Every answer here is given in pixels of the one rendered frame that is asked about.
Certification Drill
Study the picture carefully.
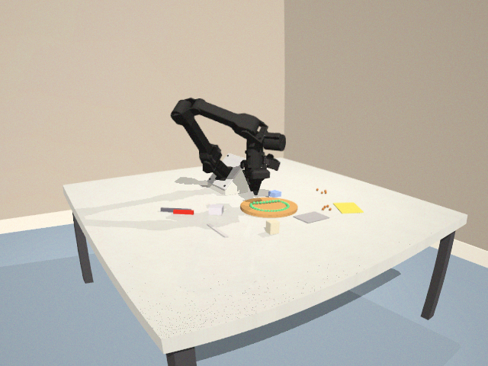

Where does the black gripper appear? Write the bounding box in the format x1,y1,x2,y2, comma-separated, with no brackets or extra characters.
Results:
240,148,270,195

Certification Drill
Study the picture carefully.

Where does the orange round board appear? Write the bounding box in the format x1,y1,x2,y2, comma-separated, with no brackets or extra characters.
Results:
240,197,298,218

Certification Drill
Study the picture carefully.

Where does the light blue block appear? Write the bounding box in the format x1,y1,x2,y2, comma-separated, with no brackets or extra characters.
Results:
268,190,282,198

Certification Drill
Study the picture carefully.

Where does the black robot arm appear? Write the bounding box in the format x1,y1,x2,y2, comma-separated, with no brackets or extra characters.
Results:
171,98,286,181

